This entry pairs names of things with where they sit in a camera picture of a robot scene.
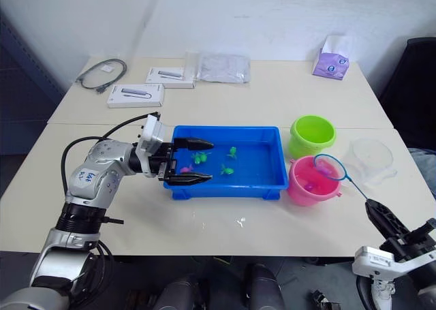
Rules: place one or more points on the blue plastic tub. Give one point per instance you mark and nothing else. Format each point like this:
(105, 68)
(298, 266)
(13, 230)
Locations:
(225, 190)

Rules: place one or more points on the green toy fish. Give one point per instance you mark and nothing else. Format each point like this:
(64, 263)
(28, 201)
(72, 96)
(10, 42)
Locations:
(227, 170)
(199, 157)
(232, 151)

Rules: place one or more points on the blue hand net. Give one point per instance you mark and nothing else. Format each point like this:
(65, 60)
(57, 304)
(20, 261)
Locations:
(355, 188)

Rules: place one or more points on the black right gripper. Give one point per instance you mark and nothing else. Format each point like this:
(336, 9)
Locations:
(410, 242)

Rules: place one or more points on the green plastic bucket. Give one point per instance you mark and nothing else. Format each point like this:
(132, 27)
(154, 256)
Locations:
(299, 146)

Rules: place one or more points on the clear plastic cup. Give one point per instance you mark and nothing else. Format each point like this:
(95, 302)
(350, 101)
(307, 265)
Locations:
(371, 150)

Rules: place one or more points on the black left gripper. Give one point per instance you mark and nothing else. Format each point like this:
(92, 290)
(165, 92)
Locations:
(163, 161)

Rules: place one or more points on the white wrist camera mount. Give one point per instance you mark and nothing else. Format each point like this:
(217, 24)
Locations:
(152, 134)
(374, 259)

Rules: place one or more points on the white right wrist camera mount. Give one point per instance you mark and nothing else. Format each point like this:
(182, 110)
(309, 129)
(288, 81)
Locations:
(374, 259)

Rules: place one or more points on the small white tag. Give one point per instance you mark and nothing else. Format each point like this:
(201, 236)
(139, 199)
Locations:
(107, 68)

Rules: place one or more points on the white flat product box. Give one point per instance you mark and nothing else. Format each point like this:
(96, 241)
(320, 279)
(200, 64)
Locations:
(136, 96)
(170, 77)

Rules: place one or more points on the black chair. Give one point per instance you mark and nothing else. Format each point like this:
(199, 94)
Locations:
(415, 85)

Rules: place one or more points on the blue grey cloth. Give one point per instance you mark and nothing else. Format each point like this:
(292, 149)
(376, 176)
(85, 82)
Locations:
(424, 173)

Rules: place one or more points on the pink plastic bucket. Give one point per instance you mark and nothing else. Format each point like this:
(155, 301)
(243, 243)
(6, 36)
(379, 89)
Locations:
(303, 196)

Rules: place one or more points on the purple tissue box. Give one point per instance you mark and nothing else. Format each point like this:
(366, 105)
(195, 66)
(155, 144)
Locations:
(332, 64)

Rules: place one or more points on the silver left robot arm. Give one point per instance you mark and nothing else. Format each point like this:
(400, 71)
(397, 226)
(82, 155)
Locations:
(98, 163)

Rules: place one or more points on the dark rounded shape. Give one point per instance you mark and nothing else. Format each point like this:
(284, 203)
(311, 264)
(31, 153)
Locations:
(264, 286)
(180, 294)

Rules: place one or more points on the pink toy fish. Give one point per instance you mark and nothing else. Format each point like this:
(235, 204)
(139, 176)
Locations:
(186, 169)

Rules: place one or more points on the grey plastic bag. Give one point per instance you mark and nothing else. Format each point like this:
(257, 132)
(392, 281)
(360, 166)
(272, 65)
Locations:
(225, 68)

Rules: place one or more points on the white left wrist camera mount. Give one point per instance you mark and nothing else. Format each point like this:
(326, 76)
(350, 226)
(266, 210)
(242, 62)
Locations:
(152, 134)

